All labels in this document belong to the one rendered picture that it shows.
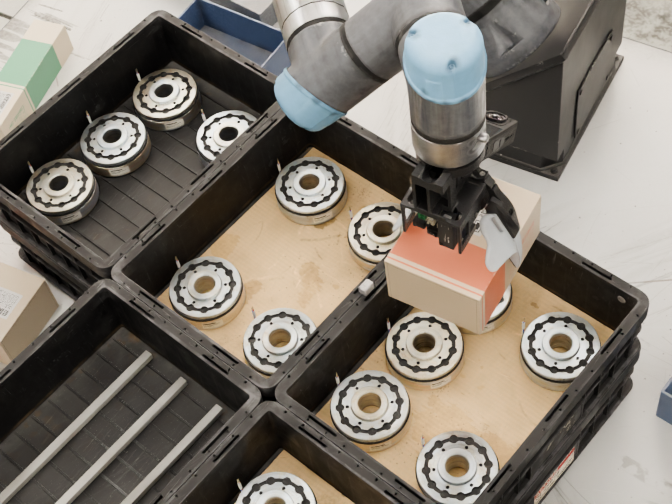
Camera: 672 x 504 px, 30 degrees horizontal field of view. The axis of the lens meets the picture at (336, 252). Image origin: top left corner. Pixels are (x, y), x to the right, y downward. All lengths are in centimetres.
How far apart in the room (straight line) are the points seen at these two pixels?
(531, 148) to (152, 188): 59
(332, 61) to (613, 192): 81
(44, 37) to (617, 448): 120
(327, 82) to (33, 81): 102
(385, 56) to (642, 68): 96
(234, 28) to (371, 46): 99
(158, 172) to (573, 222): 64
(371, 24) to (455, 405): 58
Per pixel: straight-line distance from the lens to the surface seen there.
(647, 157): 205
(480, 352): 168
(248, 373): 158
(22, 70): 224
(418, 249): 143
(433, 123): 121
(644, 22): 323
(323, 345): 160
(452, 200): 130
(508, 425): 163
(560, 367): 164
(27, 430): 174
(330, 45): 129
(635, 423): 179
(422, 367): 164
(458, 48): 116
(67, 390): 175
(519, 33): 186
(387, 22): 126
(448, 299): 142
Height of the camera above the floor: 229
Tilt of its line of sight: 55 degrees down
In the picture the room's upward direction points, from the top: 11 degrees counter-clockwise
